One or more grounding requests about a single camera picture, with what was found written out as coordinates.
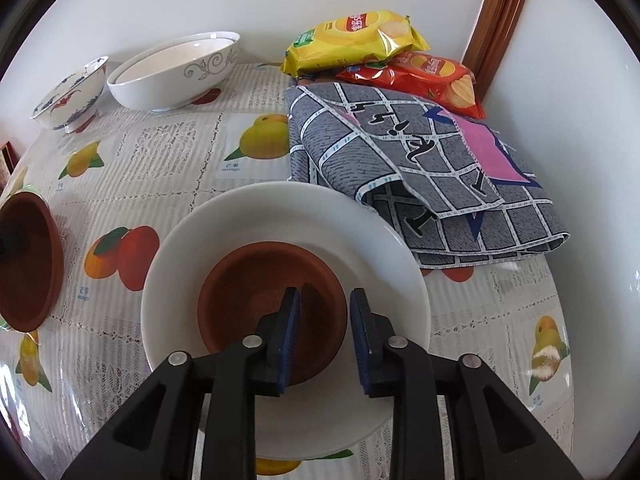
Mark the grey checkered folded cloth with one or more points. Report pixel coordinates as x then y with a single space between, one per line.
448 185

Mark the blue patterned porcelain bowl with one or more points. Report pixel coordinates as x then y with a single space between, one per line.
72 102

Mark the white round plate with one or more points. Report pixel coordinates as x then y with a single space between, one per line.
329 412

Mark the brown wooden door frame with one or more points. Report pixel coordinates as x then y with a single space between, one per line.
490 39

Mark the green square plate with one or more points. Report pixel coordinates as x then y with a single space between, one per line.
28 188

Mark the large white porcelain bowl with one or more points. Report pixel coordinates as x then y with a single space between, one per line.
175 73

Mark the brown clay saucer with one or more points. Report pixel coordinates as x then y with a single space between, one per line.
32 261
250 283

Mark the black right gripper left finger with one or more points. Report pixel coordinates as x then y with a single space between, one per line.
197 411

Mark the red chips bag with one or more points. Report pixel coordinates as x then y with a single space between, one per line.
441 80

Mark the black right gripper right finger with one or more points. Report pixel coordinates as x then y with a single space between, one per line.
449 413

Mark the fruit print lace tablecloth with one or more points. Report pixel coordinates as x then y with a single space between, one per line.
142 171

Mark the brown patterned book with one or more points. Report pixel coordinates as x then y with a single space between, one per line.
8 162

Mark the yellow chips bag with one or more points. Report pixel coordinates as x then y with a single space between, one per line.
374 36

